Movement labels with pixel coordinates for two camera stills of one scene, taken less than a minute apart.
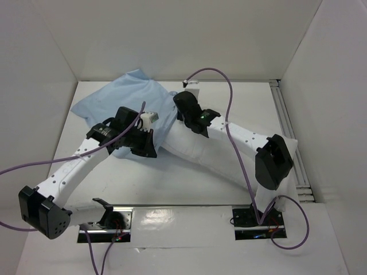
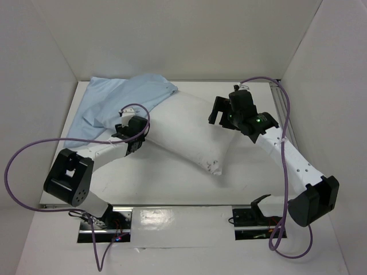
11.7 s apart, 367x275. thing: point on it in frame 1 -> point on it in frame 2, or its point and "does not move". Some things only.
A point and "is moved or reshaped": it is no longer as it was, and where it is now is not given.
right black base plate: [247, 226] does not move
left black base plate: [117, 220] does not move
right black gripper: [188, 123] -> [219, 112]
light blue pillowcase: [135, 91] is moved or reshaped
